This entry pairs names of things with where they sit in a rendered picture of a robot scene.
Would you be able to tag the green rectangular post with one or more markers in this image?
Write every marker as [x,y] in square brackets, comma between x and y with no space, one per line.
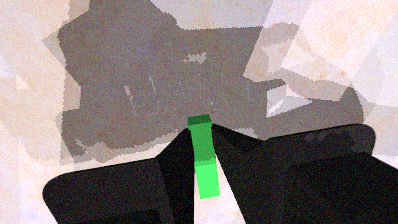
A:
[205,156]

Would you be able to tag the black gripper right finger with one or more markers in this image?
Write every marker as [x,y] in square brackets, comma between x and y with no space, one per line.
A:
[256,169]

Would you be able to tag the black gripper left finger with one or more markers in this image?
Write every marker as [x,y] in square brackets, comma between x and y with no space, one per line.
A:
[164,183]

